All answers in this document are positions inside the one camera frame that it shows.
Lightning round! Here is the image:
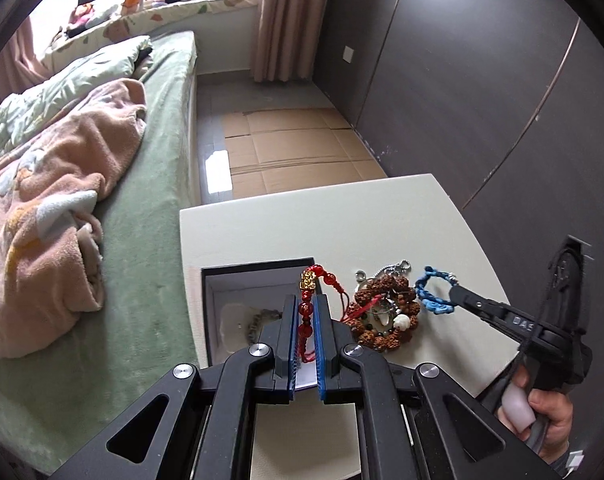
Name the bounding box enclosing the dark wardrobe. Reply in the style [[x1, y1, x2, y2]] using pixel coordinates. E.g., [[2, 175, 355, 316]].
[[313, 0, 604, 321]]

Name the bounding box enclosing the grey bead bracelet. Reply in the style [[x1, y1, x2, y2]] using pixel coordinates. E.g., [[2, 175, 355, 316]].
[[242, 308, 285, 341]]

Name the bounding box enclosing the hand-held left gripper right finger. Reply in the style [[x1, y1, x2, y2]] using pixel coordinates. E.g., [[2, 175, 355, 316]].
[[317, 294, 562, 480]]

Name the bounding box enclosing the blue braided bracelet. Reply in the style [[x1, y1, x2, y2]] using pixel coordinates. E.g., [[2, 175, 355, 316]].
[[414, 266, 460, 315]]

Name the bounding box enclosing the pile of soft toys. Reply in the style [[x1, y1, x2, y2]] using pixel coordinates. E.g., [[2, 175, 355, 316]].
[[68, 1, 122, 37]]

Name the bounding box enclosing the black jewelry box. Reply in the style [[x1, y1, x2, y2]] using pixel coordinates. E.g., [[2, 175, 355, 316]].
[[201, 258, 329, 391]]

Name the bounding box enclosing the leaf print window seat cushion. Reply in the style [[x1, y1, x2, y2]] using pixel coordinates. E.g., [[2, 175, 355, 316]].
[[44, 0, 263, 75]]

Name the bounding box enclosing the brown seed bead bracelet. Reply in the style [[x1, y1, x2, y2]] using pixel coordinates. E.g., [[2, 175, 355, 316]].
[[343, 274, 423, 356]]

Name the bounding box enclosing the green bed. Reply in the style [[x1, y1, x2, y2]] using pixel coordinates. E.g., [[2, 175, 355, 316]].
[[0, 30, 201, 476]]

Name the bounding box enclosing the silver ball chain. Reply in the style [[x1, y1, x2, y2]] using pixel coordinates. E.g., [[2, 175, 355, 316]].
[[354, 259, 413, 282]]

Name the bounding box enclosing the pink curtain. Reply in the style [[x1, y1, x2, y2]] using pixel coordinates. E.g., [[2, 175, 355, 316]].
[[252, 0, 335, 84], [0, 19, 49, 117]]

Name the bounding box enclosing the pink fleece blanket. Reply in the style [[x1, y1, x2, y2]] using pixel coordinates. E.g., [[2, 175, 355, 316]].
[[0, 79, 148, 359]]

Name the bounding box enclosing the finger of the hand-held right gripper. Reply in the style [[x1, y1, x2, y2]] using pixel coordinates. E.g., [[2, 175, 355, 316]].
[[449, 282, 542, 343]]

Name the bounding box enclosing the person's right hand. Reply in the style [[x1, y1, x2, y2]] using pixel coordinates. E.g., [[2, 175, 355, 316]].
[[499, 377, 575, 463]]

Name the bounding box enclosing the flattened cardboard sheet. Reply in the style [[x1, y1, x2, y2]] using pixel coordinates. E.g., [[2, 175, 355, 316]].
[[222, 106, 389, 200]]

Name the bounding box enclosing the light green quilt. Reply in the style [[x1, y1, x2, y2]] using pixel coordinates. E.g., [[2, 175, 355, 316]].
[[0, 35, 155, 153]]

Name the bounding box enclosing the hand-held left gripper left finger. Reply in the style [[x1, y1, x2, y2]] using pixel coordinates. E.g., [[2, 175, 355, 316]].
[[47, 295, 303, 480]]

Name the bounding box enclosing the red bead bracelet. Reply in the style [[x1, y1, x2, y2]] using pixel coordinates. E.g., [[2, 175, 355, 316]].
[[296, 263, 383, 363]]

